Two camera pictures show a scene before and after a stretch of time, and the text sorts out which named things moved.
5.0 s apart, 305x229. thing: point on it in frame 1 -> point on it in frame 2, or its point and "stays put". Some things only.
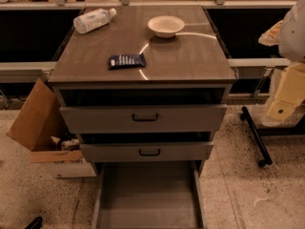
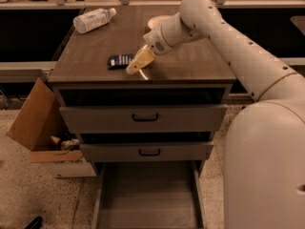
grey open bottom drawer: (149, 195) stays put
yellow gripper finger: (291, 92) -> (157, 42)
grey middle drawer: (184, 151) stays put
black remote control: (126, 61) stays put
